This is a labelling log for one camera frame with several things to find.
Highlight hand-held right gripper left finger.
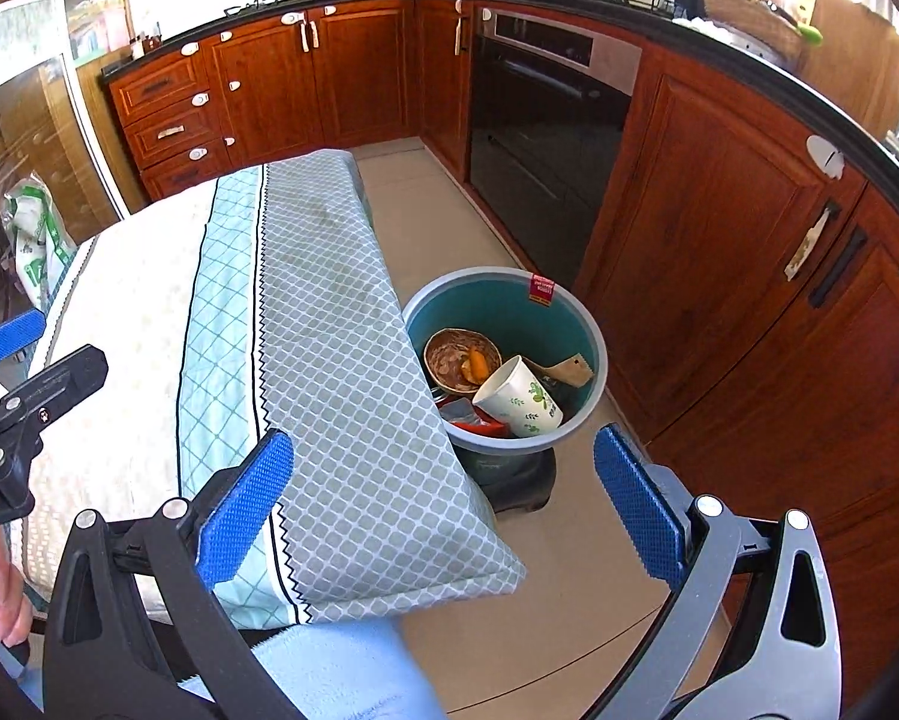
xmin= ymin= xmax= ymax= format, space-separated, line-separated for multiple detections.
xmin=40 ymin=427 xmax=296 ymax=720

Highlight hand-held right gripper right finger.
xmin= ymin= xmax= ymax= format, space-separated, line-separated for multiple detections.
xmin=584 ymin=424 xmax=841 ymax=720

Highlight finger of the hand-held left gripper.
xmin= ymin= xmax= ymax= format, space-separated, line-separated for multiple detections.
xmin=0 ymin=311 xmax=50 ymax=370
xmin=0 ymin=343 xmax=110 ymax=460

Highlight white paper cup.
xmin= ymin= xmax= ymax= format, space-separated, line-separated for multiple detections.
xmin=471 ymin=355 xmax=565 ymax=439

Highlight red snack packet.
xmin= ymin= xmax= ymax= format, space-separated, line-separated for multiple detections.
xmin=437 ymin=398 xmax=512 ymax=438

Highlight teal plastic bin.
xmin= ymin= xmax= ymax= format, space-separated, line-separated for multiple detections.
xmin=402 ymin=268 xmax=610 ymax=478

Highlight person's left hand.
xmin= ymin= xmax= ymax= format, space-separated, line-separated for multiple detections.
xmin=0 ymin=523 xmax=35 ymax=647

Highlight green and white rice bag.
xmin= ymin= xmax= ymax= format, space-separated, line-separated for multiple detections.
xmin=2 ymin=174 xmax=80 ymax=313

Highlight dark low stool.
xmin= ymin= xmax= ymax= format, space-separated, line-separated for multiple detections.
xmin=477 ymin=448 xmax=560 ymax=515

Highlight patterned quilted table cover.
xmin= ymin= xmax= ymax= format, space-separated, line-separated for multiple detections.
xmin=7 ymin=148 xmax=529 ymax=629

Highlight light blue cloth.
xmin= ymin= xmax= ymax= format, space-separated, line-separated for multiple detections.
xmin=178 ymin=617 xmax=450 ymax=720

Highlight glass sliding door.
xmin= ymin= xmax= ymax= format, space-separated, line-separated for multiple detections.
xmin=0 ymin=0 xmax=131 ymax=316

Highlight wooden kitchen cabinets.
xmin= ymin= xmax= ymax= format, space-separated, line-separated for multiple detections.
xmin=103 ymin=0 xmax=899 ymax=616

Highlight storage shelf with items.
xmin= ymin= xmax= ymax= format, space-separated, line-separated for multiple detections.
xmin=62 ymin=0 xmax=133 ymax=62

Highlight black built-in oven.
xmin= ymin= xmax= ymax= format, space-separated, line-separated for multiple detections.
xmin=467 ymin=6 xmax=644 ymax=291

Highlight wicker basket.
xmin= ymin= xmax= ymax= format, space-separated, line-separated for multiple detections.
xmin=700 ymin=0 xmax=807 ymax=65

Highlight wooden cutting board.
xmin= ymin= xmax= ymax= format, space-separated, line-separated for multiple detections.
xmin=809 ymin=0 xmax=899 ymax=145

